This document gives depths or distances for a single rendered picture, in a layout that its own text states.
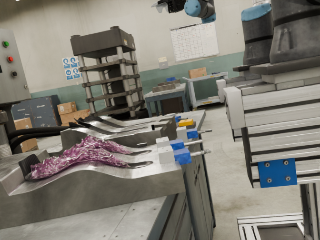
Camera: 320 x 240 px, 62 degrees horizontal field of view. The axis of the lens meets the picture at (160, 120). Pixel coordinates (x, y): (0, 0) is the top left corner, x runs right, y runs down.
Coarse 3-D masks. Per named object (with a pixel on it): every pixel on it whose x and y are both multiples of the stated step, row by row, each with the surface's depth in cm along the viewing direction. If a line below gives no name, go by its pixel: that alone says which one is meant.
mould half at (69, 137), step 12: (108, 120) 113; (156, 120) 106; (168, 120) 101; (60, 132) 96; (72, 132) 95; (84, 132) 94; (96, 132) 97; (132, 132) 92; (144, 132) 88; (156, 132) 87; (168, 132) 97; (60, 144) 111; (72, 144) 96; (120, 144) 91; (132, 144) 90
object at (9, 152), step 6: (0, 126) 115; (0, 132) 115; (0, 138) 115; (6, 138) 117; (0, 144) 115; (6, 144) 117; (0, 150) 116; (6, 150) 117; (0, 156) 116; (6, 156) 117
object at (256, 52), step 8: (248, 40) 108; (256, 40) 106; (264, 40) 105; (248, 48) 109; (256, 48) 106; (264, 48) 105; (248, 56) 109; (256, 56) 106; (264, 56) 104; (248, 64) 109
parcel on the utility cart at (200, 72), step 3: (195, 69) 656; (198, 69) 656; (201, 69) 656; (204, 69) 656; (189, 72) 670; (192, 72) 657; (195, 72) 657; (198, 72) 657; (201, 72) 657; (204, 72) 657; (189, 75) 681; (192, 75) 658; (195, 75) 658; (198, 75) 658; (201, 75) 658; (204, 75) 658; (192, 78) 660
